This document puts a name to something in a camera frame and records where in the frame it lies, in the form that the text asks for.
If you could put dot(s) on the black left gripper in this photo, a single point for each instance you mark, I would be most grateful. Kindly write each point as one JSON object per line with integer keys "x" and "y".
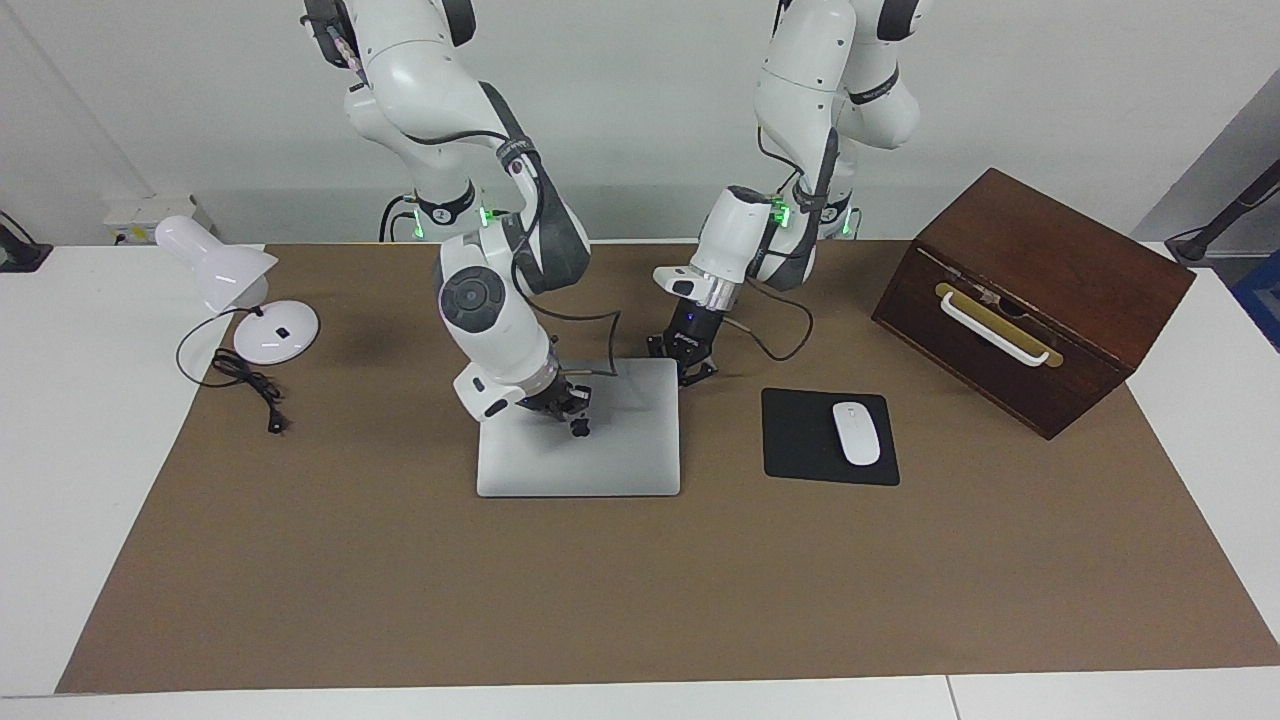
{"x": 692, "y": 330}

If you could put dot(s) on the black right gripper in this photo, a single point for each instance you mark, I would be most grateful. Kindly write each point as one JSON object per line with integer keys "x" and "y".
{"x": 548, "y": 398}

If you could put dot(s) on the silver grey laptop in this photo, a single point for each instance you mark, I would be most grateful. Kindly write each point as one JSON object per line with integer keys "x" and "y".
{"x": 620, "y": 460}

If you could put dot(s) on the black mouse pad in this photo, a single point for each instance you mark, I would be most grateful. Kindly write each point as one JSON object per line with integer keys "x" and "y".
{"x": 800, "y": 440}

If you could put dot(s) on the white computer mouse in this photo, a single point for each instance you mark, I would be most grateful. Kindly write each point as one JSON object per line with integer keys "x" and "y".
{"x": 856, "y": 435}

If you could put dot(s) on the brown paper table mat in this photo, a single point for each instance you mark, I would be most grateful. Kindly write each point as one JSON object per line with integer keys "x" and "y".
{"x": 640, "y": 600}

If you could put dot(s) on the white desk lamp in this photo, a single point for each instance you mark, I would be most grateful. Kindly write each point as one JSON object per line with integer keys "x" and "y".
{"x": 215, "y": 260}

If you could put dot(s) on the dark brown wooden box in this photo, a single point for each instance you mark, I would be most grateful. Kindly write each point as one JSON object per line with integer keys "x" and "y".
{"x": 1060, "y": 250}

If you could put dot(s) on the white power strip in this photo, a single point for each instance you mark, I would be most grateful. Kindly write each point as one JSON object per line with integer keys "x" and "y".
{"x": 140, "y": 212}

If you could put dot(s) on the blue crate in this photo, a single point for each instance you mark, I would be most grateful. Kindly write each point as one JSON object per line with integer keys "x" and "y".
{"x": 1262, "y": 300}

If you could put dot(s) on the black camera stand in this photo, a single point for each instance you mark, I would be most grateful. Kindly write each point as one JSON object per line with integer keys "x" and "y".
{"x": 20, "y": 255}
{"x": 1215, "y": 225}

